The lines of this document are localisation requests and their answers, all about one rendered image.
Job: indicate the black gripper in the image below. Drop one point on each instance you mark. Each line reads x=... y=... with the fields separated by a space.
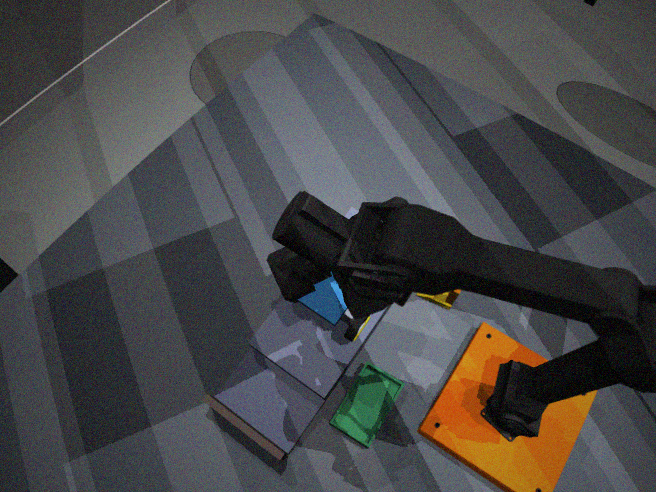
x=297 y=276

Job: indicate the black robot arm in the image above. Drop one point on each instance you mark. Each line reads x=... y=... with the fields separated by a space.
x=425 y=251

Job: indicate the grey-lavender ramp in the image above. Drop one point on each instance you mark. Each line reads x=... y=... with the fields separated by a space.
x=296 y=360

